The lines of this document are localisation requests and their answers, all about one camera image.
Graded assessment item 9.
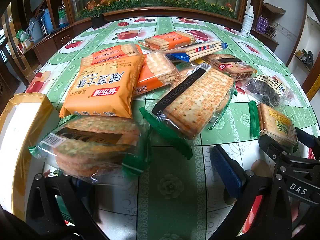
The small green square cracker pack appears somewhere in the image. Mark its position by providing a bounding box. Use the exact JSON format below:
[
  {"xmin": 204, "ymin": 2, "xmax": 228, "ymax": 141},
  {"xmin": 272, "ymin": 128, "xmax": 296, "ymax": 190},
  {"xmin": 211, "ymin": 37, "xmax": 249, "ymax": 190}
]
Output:
[{"xmin": 248, "ymin": 101, "xmax": 298, "ymax": 151}]

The dark plum snack bag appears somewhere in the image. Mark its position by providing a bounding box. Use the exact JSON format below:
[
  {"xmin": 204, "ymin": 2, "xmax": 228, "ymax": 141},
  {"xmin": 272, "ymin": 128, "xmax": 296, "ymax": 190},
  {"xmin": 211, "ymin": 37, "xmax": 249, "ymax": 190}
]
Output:
[{"xmin": 241, "ymin": 75, "xmax": 294, "ymax": 112}]

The brown cracker pack yellow edge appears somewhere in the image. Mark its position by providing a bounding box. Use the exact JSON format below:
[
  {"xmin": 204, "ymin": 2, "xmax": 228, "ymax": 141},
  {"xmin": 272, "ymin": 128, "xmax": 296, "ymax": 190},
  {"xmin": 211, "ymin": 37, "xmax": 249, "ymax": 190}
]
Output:
[{"xmin": 203, "ymin": 54, "xmax": 257, "ymax": 81}]

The square cracker pack green wrapper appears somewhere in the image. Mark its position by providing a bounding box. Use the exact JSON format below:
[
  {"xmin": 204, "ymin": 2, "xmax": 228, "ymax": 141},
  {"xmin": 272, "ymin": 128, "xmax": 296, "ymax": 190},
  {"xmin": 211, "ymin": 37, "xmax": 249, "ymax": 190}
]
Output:
[{"xmin": 140, "ymin": 62, "xmax": 235, "ymax": 159}]

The blue cracker pack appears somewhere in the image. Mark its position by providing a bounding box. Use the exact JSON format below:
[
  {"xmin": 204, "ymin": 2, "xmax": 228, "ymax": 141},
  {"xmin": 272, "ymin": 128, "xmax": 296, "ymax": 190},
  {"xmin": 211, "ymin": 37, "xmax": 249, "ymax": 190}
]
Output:
[{"xmin": 165, "ymin": 41, "xmax": 228, "ymax": 62}]

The large orange cracker bag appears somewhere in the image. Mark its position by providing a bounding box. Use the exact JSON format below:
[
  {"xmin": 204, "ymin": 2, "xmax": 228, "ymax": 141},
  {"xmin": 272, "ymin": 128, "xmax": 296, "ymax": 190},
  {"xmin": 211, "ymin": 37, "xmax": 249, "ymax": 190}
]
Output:
[{"xmin": 59, "ymin": 54, "xmax": 144, "ymax": 119}]

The orange soda cracker pack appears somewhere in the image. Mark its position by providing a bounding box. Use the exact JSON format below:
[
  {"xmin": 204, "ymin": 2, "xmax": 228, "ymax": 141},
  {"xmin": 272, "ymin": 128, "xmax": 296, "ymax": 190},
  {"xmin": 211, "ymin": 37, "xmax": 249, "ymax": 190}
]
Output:
[{"xmin": 133, "ymin": 51, "xmax": 182, "ymax": 96}]

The small orange cracker pack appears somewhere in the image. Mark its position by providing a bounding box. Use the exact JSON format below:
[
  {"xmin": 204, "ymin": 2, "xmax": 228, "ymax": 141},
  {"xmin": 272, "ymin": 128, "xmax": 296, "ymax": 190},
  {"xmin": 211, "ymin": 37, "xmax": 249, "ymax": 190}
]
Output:
[{"xmin": 139, "ymin": 31, "xmax": 196, "ymax": 51}]

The long orange cracker pack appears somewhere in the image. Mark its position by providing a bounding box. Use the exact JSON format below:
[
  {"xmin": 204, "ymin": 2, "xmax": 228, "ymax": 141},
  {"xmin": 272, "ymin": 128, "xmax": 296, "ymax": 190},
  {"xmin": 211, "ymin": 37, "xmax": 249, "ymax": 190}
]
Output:
[{"xmin": 80, "ymin": 43, "xmax": 142, "ymax": 67}]

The green fruit pattern tablecloth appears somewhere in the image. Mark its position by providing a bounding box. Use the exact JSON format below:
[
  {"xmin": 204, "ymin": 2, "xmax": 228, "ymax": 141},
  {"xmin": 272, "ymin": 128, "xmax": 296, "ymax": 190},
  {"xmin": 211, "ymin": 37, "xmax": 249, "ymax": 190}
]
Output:
[{"xmin": 26, "ymin": 16, "xmax": 319, "ymax": 239}]

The purple bottle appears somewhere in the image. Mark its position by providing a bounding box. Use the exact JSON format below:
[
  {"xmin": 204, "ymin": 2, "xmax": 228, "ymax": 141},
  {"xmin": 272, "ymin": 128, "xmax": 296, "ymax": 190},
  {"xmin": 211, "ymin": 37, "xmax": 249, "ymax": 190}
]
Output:
[{"xmin": 255, "ymin": 15, "xmax": 268, "ymax": 34}]

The white spray bottle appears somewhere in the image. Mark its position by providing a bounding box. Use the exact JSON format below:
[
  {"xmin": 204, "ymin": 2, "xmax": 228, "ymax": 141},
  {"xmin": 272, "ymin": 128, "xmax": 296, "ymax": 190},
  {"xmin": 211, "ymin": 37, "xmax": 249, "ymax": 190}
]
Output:
[{"xmin": 240, "ymin": 5, "xmax": 254, "ymax": 37}]

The grey thermos jug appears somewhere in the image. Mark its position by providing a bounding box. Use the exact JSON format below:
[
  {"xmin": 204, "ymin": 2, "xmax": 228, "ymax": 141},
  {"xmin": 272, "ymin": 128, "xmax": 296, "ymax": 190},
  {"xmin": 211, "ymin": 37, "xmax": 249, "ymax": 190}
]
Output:
[{"xmin": 26, "ymin": 17, "xmax": 44, "ymax": 44}]

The green white bag on cabinet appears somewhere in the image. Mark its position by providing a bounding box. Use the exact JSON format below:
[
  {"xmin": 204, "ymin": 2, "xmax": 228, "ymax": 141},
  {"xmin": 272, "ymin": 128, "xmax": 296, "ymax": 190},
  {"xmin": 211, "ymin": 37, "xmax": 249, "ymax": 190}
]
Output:
[{"xmin": 58, "ymin": 5, "xmax": 69, "ymax": 28}]

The blue thermos bottle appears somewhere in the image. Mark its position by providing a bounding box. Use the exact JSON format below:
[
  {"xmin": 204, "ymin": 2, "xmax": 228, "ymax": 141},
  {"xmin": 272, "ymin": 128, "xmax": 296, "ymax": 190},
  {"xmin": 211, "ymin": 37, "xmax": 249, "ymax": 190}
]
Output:
[{"xmin": 41, "ymin": 8, "xmax": 54, "ymax": 34}]

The black cup on table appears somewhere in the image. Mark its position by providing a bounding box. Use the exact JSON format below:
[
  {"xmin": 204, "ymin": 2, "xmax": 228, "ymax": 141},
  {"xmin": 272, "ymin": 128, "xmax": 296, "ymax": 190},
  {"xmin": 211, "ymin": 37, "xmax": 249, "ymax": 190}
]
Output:
[{"xmin": 91, "ymin": 14, "xmax": 105, "ymax": 29}]

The dark wooden cabinet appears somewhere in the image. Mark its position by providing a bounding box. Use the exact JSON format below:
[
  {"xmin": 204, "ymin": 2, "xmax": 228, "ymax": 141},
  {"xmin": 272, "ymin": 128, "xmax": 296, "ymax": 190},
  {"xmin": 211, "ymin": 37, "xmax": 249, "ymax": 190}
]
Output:
[{"xmin": 15, "ymin": 4, "xmax": 279, "ymax": 66}]

